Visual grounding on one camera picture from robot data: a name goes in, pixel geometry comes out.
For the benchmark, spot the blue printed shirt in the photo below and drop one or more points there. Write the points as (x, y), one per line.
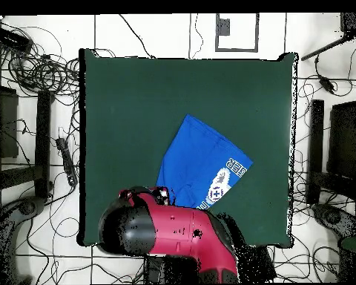
(192, 154)

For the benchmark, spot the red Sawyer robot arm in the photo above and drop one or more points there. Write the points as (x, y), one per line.
(178, 225)

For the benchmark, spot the dark flat panel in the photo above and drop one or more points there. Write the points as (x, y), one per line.
(344, 139)
(7, 124)

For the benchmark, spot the dark green table cloth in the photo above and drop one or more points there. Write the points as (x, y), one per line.
(136, 118)

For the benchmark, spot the black power strip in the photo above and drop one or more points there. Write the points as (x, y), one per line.
(66, 160)

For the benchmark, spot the black upright bar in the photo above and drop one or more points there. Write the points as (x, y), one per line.
(316, 142)
(43, 142)

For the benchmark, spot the small grey square plate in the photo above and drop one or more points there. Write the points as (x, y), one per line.
(223, 27)

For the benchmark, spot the black round stand base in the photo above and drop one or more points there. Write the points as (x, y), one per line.
(333, 218)
(28, 207)

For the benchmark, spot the black power adapter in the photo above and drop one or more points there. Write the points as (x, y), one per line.
(327, 84)

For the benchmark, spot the black slanted rod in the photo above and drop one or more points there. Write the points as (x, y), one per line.
(323, 50)

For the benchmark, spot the black electronics box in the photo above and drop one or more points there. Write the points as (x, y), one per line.
(12, 39)

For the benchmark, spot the black corner equipment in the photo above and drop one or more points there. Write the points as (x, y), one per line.
(354, 23)

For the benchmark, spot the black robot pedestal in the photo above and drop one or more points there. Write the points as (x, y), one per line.
(172, 270)

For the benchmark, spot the grey rectangular floor frame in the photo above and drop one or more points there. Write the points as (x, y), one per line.
(257, 32)

